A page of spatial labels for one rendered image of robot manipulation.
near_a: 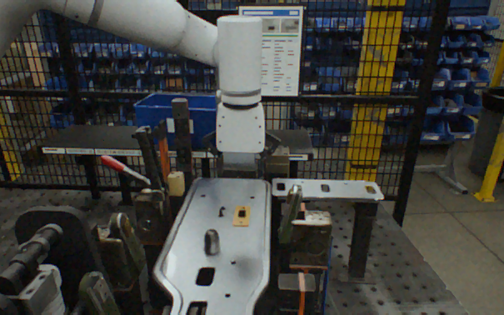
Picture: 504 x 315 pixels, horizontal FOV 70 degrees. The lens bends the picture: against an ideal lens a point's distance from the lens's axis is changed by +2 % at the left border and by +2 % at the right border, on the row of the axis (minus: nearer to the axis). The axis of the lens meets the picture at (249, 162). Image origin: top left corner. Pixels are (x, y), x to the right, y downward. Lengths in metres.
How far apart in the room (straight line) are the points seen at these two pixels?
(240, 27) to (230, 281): 0.46
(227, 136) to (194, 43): 0.19
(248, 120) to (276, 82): 0.58
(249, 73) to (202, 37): 0.14
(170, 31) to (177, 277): 0.43
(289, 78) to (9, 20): 0.88
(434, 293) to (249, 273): 0.66
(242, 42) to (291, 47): 0.60
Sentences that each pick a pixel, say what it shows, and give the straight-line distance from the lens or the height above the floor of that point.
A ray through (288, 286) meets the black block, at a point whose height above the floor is 0.99.
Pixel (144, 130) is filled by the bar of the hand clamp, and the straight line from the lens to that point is 0.82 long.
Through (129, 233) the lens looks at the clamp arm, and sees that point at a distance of 0.72.
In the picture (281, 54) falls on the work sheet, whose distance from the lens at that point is 1.28.
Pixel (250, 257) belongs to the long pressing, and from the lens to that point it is 0.74.
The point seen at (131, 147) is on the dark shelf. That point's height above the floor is 1.03.
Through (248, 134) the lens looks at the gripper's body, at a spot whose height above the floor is 1.22.
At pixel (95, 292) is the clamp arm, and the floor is 1.08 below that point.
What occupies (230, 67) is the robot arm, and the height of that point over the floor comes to 1.35.
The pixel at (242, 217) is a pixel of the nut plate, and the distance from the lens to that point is 0.85.
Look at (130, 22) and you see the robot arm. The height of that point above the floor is 1.44.
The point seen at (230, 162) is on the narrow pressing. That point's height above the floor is 1.02.
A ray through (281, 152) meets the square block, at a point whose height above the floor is 1.06.
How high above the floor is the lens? 1.47
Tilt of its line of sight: 25 degrees down
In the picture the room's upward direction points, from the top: straight up
